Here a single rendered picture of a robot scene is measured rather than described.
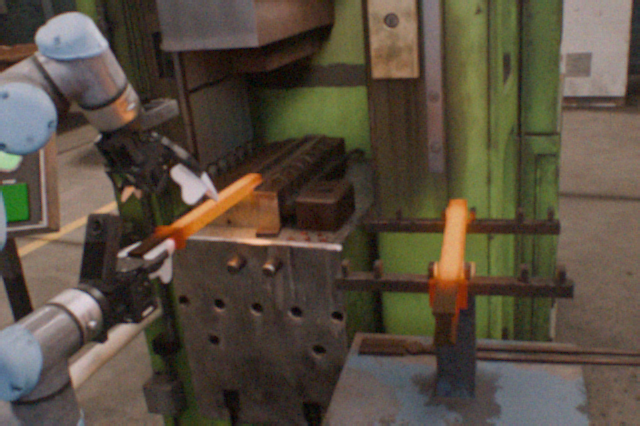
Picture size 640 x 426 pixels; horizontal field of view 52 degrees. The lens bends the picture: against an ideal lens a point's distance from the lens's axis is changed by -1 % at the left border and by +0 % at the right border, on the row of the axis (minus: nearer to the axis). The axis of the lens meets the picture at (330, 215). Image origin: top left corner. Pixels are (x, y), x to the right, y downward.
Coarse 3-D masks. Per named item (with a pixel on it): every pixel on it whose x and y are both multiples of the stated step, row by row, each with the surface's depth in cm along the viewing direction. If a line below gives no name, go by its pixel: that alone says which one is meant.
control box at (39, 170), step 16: (48, 144) 136; (32, 160) 132; (48, 160) 135; (0, 176) 131; (16, 176) 131; (32, 176) 131; (48, 176) 134; (32, 192) 131; (48, 192) 133; (32, 208) 130; (48, 208) 132; (16, 224) 130; (32, 224) 130; (48, 224) 131
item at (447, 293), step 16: (464, 208) 106; (448, 224) 100; (464, 224) 100; (448, 240) 94; (464, 240) 97; (448, 256) 89; (448, 272) 85; (432, 288) 81; (448, 288) 78; (464, 288) 80; (432, 304) 82; (448, 304) 75; (464, 304) 81; (448, 320) 73; (448, 336) 74
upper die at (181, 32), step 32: (160, 0) 120; (192, 0) 118; (224, 0) 116; (256, 0) 115; (288, 0) 128; (320, 0) 144; (192, 32) 120; (224, 32) 118; (256, 32) 116; (288, 32) 129
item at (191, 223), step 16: (256, 176) 133; (224, 192) 124; (240, 192) 126; (208, 208) 116; (224, 208) 120; (176, 224) 109; (192, 224) 110; (144, 240) 102; (160, 240) 102; (176, 240) 106; (128, 256) 98
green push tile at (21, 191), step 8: (16, 184) 130; (24, 184) 130; (0, 192) 130; (8, 192) 130; (16, 192) 130; (24, 192) 130; (8, 200) 130; (16, 200) 130; (24, 200) 130; (8, 208) 129; (16, 208) 129; (24, 208) 129; (8, 216) 129; (16, 216) 129; (24, 216) 129
